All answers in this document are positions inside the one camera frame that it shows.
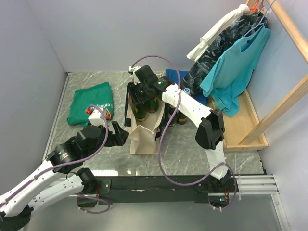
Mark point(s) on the wooden clothes rack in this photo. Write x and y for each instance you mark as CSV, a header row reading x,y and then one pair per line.
x,y
274,108

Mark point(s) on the beige canvas tote bag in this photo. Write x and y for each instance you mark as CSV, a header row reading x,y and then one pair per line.
x,y
144,135

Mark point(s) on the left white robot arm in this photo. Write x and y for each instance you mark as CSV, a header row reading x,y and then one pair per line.
x,y
58,176

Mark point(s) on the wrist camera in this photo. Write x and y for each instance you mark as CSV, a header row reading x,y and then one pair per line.
x,y
132,69
95,117

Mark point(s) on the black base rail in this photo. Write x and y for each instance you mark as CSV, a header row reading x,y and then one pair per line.
x,y
143,189

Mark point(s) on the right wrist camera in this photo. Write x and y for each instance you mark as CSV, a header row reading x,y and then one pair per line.
x,y
132,69

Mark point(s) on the green glass bottle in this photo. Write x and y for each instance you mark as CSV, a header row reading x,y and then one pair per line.
x,y
152,105
140,112
172,118

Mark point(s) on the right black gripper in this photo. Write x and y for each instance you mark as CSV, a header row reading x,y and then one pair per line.
x,y
133,88

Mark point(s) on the blue clothes hanger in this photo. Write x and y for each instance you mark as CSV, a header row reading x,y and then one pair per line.
x,y
259,21

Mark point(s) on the white hanging garment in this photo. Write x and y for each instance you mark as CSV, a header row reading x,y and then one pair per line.
x,y
208,38

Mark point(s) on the turquoise hanging t-shirt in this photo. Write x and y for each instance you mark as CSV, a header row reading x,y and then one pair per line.
x,y
231,74

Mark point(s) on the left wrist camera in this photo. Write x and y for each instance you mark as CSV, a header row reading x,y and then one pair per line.
x,y
95,117

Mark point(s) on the dark patterned hanging garment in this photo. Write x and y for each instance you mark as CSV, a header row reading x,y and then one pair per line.
x,y
222,42

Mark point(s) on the green folded t-shirt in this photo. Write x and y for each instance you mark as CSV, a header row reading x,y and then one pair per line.
x,y
99,95

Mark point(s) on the orange clothes hanger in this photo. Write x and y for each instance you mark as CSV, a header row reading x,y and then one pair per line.
x,y
255,5

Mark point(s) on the silver top can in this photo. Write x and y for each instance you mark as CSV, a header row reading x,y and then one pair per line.
x,y
182,118

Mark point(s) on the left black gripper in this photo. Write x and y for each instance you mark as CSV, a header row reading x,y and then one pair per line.
x,y
119,138

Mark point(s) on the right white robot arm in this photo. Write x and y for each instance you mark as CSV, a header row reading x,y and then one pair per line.
x,y
209,122

